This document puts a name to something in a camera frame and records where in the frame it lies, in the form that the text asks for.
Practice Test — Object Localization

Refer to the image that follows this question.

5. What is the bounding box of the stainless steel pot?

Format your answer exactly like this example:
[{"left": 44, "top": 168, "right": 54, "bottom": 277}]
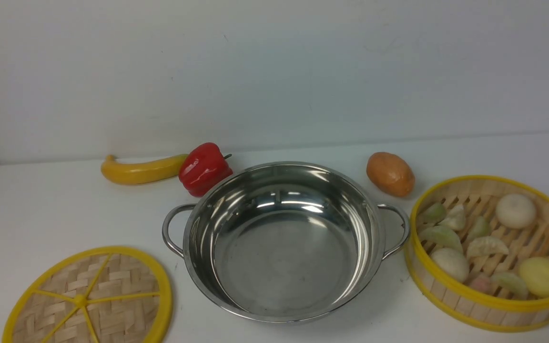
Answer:
[{"left": 162, "top": 162, "right": 410, "bottom": 323}]

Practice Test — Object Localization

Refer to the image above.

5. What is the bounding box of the yellow toy banana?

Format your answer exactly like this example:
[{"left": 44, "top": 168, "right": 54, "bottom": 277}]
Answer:
[{"left": 101, "top": 154, "right": 189, "bottom": 185}]

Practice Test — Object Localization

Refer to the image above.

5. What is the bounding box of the red toy bell pepper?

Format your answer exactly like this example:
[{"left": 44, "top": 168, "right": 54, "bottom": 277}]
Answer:
[{"left": 178, "top": 142, "right": 233, "bottom": 197}]

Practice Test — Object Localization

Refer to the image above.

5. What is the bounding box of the white crescent dumpling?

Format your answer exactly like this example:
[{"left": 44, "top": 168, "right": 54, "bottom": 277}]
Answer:
[
  {"left": 466, "top": 236, "right": 509, "bottom": 259},
  {"left": 438, "top": 203, "right": 466, "bottom": 232}
]

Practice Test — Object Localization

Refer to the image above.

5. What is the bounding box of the green dumpling centre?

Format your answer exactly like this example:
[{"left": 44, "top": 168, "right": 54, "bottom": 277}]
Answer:
[{"left": 466, "top": 216, "right": 491, "bottom": 242}]

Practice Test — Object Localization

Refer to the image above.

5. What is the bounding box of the white round bun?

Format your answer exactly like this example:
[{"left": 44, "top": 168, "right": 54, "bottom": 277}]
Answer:
[
  {"left": 430, "top": 248, "right": 470, "bottom": 283},
  {"left": 495, "top": 193, "right": 538, "bottom": 229}
]

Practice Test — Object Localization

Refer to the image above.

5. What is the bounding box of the white round bun near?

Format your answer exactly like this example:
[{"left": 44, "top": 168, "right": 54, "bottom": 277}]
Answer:
[{"left": 430, "top": 248, "right": 470, "bottom": 283}]

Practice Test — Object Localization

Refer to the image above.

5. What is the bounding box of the white crescent dumpling centre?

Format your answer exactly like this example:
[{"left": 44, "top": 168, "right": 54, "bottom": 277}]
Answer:
[{"left": 466, "top": 236, "right": 509, "bottom": 259}]

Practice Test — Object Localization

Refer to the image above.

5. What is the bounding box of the brown toy potato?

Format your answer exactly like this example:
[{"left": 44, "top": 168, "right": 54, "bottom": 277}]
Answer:
[{"left": 366, "top": 151, "right": 416, "bottom": 198}]

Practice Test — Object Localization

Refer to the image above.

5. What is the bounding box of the green dumpling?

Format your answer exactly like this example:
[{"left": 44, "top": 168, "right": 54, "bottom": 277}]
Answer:
[
  {"left": 418, "top": 202, "right": 447, "bottom": 224},
  {"left": 466, "top": 216, "right": 491, "bottom": 242},
  {"left": 418, "top": 225, "right": 463, "bottom": 252},
  {"left": 491, "top": 272, "right": 529, "bottom": 300}
]

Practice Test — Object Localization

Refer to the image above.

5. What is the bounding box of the white crescent dumpling upper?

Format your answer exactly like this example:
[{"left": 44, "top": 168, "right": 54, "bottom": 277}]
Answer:
[{"left": 438, "top": 203, "right": 466, "bottom": 232}]

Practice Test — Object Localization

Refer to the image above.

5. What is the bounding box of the white round bun far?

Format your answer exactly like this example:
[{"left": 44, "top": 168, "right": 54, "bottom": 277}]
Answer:
[{"left": 495, "top": 193, "right": 538, "bottom": 229}]

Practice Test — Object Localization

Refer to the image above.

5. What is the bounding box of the yellow round bun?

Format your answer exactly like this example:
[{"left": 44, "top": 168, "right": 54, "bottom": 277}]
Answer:
[{"left": 518, "top": 257, "right": 549, "bottom": 298}]

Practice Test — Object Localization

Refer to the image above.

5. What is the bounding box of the yellow woven bamboo steamer lid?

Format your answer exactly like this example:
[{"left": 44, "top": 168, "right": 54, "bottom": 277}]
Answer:
[{"left": 1, "top": 247, "right": 173, "bottom": 343}]

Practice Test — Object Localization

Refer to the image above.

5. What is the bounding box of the pink small dumpling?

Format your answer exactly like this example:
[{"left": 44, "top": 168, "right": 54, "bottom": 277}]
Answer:
[{"left": 467, "top": 273, "right": 492, "bottom": 294}]

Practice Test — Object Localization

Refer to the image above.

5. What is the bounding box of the yellow rimmed bamboo steamer basket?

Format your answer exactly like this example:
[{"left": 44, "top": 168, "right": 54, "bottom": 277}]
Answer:
[{"left": 405, "top": 174, "right": 549, "bottom": 333}]

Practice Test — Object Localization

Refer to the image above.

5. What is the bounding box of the green dumpling far left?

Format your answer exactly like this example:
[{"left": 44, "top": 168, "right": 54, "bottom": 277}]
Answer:
[{"left": 418, "top": 202, "right": 447, "bottom": 224}]

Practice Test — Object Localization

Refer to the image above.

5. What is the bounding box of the green dumpling near right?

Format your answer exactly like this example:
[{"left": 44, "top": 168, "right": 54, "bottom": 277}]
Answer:
[{"left": 491, "top": 272, "right": 529, "bottom": 300}]

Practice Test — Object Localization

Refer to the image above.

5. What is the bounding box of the green dumpling lower left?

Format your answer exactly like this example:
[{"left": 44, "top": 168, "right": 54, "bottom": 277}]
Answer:
[{"left": 418, "top": 225, "right": 463, "bottom": 252}]

